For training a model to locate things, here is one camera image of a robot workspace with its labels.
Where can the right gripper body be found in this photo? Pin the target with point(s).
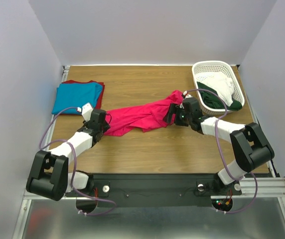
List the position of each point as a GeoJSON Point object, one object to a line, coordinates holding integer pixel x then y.
{"type": "Point", "coordinates": [172, 113]}

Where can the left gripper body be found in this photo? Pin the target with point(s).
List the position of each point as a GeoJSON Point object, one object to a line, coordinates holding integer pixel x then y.
{"type": "Point", "coordinates": [105, 128]}

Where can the pink t-shirt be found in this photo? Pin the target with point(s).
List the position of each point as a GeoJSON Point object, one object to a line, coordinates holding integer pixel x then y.
{"type": "Point", "coordinates": [146, 117]}

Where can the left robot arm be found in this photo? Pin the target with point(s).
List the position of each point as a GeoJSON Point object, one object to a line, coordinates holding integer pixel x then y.
{"type": "Point", "coordinates": [52, 172]}

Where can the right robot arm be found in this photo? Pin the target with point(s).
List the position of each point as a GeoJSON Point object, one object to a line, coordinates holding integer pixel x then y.
{"type": "Point", "coordinates": [250, 146]}

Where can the dark red folded t-shirt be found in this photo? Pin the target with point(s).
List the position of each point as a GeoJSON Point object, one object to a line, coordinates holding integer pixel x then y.
{"type": "Point", "coordinates": [76, 94]}

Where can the dark green t-shirt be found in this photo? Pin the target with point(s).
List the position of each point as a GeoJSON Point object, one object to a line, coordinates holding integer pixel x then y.
{"type": "Point", "coordinates": [213, 102]}

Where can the blue folded t-shirt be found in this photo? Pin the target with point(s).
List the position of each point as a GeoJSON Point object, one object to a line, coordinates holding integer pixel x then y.
{"type": "Point", "coordinates": [70, 110]}

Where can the white t-shirt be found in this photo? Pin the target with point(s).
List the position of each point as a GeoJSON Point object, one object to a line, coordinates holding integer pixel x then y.
{"type": "Point", "coordinates": [218, 81]}

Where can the white plastic basket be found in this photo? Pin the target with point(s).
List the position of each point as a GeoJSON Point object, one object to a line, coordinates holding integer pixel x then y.
{"type": "Point", "coordinates": [216, 66]}

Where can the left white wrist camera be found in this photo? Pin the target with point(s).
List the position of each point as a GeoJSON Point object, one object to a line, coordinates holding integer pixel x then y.
{"type": "Point", "coordinates": [85, 111]}

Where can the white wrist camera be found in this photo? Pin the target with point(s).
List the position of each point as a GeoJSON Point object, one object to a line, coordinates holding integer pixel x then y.
{"type": "Point", "coordinates": [186, 95]}
{"type": "Point", "coordinates": [85, 111]}

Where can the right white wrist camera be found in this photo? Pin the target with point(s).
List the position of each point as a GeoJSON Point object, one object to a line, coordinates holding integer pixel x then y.
{"type": "Point", "coordinates": [186, 95]}

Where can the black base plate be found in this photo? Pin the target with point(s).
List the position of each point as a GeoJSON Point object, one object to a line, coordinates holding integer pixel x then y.
{"type": "Point", "coordinates": [159, 190]}

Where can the aluminium frame rail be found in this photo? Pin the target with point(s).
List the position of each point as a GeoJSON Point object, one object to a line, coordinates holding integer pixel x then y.
{"type": "Point", "coordinates": [164, 150]}

